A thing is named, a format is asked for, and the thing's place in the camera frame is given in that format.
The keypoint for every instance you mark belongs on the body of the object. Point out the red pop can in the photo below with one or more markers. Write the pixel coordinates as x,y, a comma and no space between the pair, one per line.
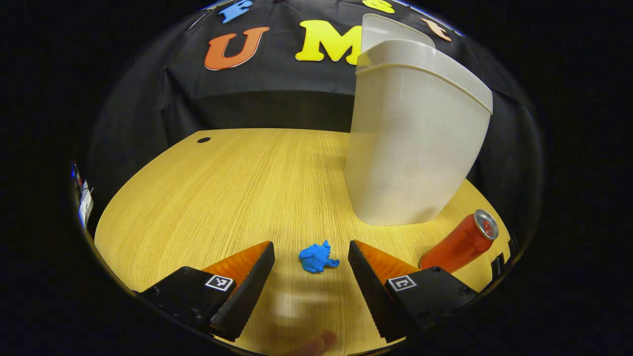
457,244

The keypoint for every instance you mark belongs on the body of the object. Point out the wooden desktop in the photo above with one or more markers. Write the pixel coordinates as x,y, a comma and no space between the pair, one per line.
222,198

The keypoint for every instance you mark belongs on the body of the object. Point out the blue paper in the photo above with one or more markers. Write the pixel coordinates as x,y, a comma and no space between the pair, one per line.
316,258

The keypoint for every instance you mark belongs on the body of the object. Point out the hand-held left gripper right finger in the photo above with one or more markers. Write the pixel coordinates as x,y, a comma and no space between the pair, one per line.
368,287

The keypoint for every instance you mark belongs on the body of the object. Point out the black desk edge clamp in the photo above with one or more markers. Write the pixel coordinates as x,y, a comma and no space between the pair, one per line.
497,266

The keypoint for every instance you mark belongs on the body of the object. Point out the white desktop garbage bin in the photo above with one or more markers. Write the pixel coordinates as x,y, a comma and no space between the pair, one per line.
410,143

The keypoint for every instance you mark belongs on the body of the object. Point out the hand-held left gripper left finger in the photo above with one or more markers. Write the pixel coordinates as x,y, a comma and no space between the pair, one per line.
247,291

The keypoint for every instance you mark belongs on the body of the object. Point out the black backdrop cloth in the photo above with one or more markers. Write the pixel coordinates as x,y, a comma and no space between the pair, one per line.
277,79

